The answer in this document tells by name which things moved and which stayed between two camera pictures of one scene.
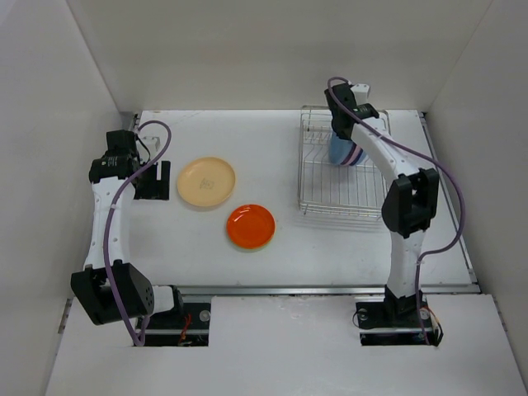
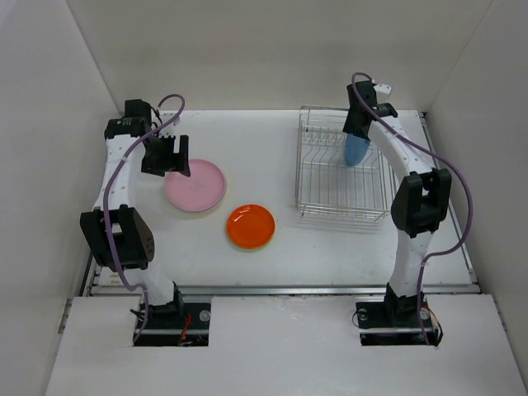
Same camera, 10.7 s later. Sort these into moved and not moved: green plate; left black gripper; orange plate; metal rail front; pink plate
Moved: pink plate; left black gripper
Not moved: orange plate; metal rail front; green plate
